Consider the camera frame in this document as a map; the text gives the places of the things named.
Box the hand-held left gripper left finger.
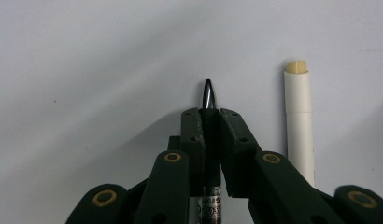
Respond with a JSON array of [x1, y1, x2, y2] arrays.
[[167, 107, 207, 198]]

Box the thick white marker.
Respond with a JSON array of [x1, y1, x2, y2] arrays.
[[283, 60, 316, 188]]

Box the black pen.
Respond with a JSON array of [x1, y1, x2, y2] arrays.
[[197, 78, 223, 224]]

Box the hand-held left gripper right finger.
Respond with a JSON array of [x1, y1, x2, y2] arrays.
[[219, 107, 262, 199]]

